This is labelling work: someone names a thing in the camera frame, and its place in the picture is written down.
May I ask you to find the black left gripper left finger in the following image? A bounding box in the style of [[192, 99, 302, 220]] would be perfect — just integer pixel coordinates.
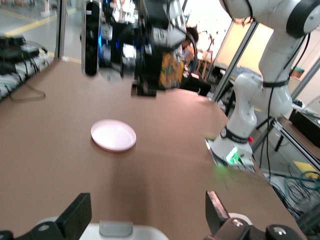
[[0, 192, 92, 240]]

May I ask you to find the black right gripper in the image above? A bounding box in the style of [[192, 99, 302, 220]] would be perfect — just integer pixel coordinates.
[[119, 0, 188, 98]]

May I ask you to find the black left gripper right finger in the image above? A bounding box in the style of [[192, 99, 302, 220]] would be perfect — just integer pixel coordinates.
[[203, 190, 301, 240]]

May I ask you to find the seated person in background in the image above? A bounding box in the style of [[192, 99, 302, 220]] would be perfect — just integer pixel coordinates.
[[179, 26, 213, 98]]

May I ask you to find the pink round plate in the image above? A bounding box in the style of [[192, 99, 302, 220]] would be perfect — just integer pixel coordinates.
[[90, 119, 138, 153]]

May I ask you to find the white lidded lunch box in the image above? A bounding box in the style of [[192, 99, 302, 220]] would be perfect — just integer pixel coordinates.
[[84, 220, 173, 240]]

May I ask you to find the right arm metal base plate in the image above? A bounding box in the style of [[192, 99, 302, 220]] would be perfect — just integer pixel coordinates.
[[204, 138, 257, 173]]

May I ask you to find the aluminium frame post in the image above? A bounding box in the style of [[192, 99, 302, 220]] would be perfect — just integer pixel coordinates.
[[55, 0, 69, 60], [212, 21, 260, 103]]

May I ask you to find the green cable coil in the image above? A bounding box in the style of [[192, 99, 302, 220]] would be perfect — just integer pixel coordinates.
[[284, 169, 320, 218]]

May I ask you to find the black looped cable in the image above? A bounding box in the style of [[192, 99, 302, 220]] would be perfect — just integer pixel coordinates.
[[4, 81, 47, 103]]

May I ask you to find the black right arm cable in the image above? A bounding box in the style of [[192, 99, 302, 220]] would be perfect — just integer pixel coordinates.
[[259, 32, 312, 176]]

